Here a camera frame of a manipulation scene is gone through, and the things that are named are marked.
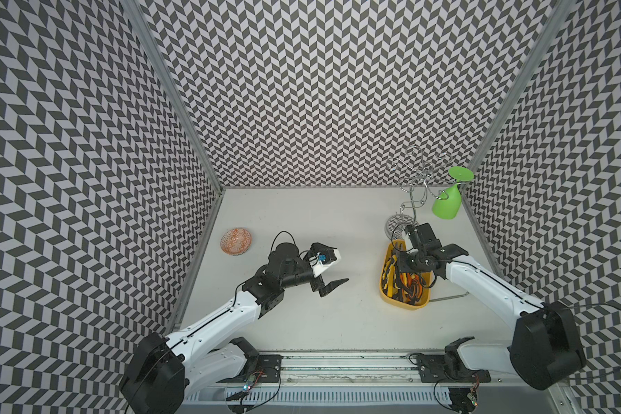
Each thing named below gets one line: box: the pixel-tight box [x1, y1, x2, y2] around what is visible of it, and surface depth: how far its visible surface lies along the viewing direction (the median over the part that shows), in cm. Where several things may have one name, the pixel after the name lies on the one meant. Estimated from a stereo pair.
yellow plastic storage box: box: [379, 238, 433, 311], surface depth 85 cm
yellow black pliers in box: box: [382, 254, 401, 298], surface depth 85 cm
